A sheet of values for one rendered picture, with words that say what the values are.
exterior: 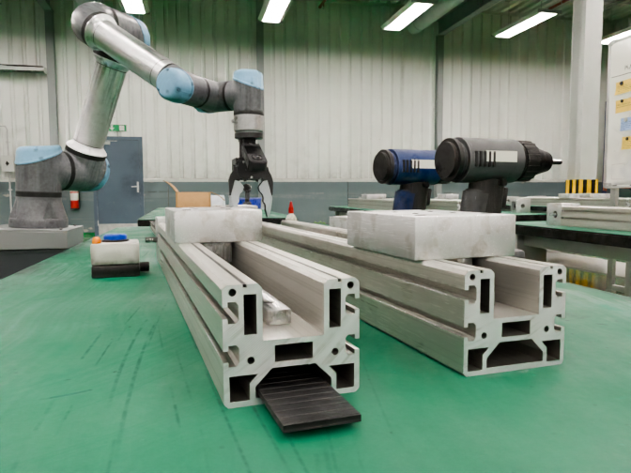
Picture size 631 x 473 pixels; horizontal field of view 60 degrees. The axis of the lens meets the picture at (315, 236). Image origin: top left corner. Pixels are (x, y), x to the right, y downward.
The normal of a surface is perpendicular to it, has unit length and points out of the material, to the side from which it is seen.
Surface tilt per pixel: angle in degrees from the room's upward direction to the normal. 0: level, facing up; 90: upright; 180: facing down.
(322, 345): 90
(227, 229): 90
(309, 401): 0
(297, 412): 0
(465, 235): 90
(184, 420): 0
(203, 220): 90
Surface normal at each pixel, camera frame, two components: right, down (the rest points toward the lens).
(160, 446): 0.00, -1.00
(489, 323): 0.32, 0.07
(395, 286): -0.95, 0.03
